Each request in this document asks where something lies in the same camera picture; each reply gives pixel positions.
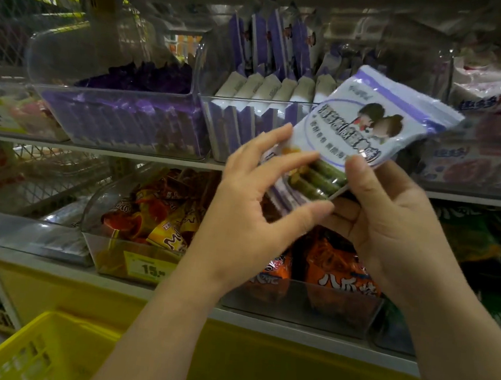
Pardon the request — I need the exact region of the clear bin of dark purple packets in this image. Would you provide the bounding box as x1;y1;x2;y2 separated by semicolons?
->
16;16;223;162

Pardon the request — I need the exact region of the pile of green packets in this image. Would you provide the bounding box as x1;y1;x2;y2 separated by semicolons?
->
419;200;501;347

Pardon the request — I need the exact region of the row of white purple packets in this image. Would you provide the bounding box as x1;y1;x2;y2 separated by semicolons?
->
198;0;385;173

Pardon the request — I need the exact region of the empty clear plastic bin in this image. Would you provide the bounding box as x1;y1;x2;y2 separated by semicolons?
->
0;188;101;269

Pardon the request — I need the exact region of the pile of pink white packets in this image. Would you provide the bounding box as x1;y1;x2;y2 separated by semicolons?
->
417;55;501;191

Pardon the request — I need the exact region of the orange snack packet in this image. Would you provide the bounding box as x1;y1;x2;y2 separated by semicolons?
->
298;229;388;324
247;241;295;305

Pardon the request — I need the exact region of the group of dark purple packets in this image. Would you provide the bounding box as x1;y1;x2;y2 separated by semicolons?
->
36;49;215;157

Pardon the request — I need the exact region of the white wire mesh basket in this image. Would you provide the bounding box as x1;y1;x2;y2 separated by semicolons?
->
0;141;120;226

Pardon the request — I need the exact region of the white wire mesh panel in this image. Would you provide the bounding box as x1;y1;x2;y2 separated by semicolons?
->
0;0;90;86

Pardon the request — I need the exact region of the person's right hand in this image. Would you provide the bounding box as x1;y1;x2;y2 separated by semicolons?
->
313;152;467;307

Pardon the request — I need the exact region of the clear bin of white purple packets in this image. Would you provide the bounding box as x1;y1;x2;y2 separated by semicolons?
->
186;24;456;185

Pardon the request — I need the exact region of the grey metal shelf board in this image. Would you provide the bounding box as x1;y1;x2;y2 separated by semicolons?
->
0;132;501;209
0;245;428;378

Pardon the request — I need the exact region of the clear bin of orange packets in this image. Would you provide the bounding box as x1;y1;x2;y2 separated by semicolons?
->
219;221;391;341

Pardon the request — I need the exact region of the clear bin of orange yellow snacks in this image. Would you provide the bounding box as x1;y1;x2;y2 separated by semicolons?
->
75;158;223;291

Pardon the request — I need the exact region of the yellow plastic shopping basket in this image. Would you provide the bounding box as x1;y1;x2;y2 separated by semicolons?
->
0;305;126;380

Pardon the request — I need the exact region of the yellow shelf base panel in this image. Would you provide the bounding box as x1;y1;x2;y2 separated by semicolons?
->
0;260;445;380

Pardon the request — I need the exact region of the white purple snack packet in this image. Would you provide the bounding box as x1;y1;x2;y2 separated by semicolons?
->
272;57;470;215
255;147;310;217

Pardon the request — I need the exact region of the pile of orange yellow snacks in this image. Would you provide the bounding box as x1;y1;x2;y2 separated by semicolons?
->
98;161;219;257

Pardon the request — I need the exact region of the person's right forearm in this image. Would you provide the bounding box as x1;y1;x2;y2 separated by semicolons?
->
385;252;501;380

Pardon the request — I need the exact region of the person's left forearm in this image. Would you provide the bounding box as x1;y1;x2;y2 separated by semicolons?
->
87;264;235;380

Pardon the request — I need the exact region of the person's left hand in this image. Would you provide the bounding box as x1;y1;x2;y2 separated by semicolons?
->
174;113;343;305

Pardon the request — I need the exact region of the yellow price tag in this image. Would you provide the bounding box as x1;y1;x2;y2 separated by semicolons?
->
120;251;179;286

